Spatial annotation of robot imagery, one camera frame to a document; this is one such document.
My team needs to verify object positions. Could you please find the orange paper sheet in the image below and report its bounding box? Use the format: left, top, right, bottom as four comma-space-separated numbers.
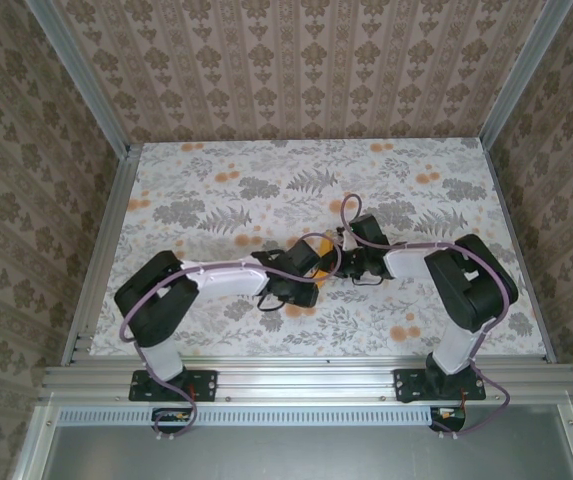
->
310, 239, 341, 289

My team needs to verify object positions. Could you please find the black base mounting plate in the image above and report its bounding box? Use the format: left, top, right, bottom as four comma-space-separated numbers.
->
393, 368, 487, 404
128, 368, 219, 403

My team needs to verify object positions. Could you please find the floral table cover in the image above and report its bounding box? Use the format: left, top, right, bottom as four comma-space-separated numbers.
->
88, 139, 552, 359

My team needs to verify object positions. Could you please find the grey metal panel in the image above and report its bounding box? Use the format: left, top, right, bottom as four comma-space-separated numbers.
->
13, 403, 573, 480

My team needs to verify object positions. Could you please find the small black circuit board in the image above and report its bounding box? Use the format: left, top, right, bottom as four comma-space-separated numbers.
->
151, 407, 193, 434
429, 405, 468, 432

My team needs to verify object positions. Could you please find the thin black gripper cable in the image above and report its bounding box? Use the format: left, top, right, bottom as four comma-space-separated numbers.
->
257, 294, 288, 313
350, 272, 388, 287

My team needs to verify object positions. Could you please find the aluminium cross rail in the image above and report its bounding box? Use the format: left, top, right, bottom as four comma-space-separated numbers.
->
40, 357, 573, 404

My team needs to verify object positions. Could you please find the slotted grey cable duct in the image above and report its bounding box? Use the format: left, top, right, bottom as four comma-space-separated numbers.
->
58, 405, 435, 424

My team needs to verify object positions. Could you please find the aluminium side rail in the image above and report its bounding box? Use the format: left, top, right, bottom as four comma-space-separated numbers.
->
483, 142, 555, 364
60, 144, 142, 366

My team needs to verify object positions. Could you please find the aluminium frame post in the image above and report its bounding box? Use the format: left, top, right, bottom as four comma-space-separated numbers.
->
28, 0, 135, 156
478, 0, 573, 146

